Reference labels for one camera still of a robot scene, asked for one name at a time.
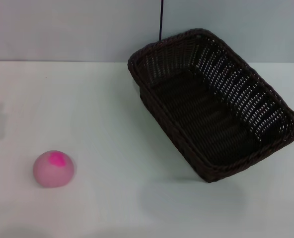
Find thin black vertical cable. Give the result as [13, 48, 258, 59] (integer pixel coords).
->
[157, 0, 164, 42]

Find pink ball with magenta spot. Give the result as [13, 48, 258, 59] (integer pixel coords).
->
[32, 150, 75, 189]

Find black woven rectangular basket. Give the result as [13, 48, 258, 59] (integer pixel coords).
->
[127, 28, 294, 183]

